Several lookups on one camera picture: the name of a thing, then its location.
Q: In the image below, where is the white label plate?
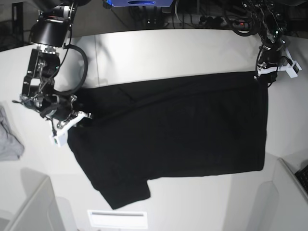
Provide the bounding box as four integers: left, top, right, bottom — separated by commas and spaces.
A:
88, 210, 148, 229

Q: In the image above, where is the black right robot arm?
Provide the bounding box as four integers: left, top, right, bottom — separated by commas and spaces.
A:
18, 0, 89, 122

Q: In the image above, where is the white power strip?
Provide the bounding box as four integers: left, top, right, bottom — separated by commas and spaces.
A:
199, 15, 252, 29

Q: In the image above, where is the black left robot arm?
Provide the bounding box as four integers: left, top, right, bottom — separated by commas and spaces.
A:
222, 0, 287, 70

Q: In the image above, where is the grey cloth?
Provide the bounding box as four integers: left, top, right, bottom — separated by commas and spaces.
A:
0, 105, 25, 161

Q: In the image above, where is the black T-shirt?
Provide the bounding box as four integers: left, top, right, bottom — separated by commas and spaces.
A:
68, 72, 268, 209

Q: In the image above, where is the blue box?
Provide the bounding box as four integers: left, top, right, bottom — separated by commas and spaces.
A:
106, 0, 173, 7

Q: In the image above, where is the black keyboard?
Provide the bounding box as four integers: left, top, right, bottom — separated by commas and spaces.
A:
295, 166, 308, 193

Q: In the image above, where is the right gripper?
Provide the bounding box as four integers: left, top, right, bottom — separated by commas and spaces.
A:
40, 95, 77, 122

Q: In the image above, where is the white side cabinet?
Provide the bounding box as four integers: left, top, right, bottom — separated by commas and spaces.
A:
4, 170, 78, 231

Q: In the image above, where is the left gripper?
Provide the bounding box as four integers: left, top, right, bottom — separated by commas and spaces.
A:
258, 39, 284, 69

